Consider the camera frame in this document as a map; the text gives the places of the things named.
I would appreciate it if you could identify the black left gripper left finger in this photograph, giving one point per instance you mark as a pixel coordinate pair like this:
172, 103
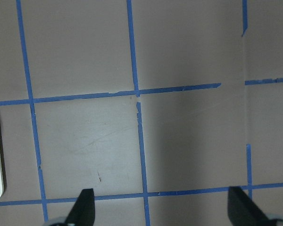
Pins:
83, 211

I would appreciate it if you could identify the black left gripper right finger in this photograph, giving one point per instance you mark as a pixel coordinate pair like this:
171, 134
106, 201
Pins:
242, 211

